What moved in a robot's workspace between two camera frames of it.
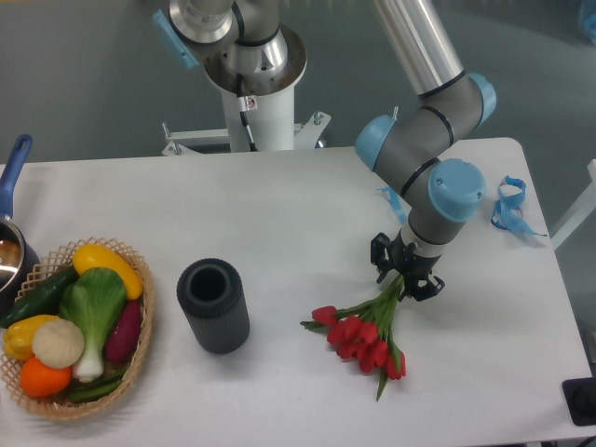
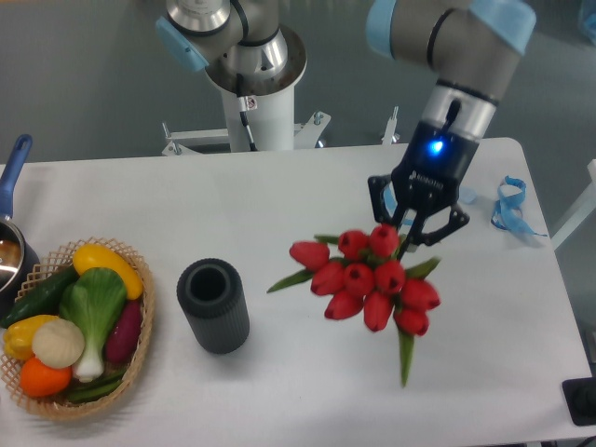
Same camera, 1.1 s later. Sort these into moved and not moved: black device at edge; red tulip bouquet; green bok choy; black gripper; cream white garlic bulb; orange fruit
Moved: red tulip bouquet; black gripper
Not moved: green bok choy; cream white garlic bulb; black device at edge; orange fruit
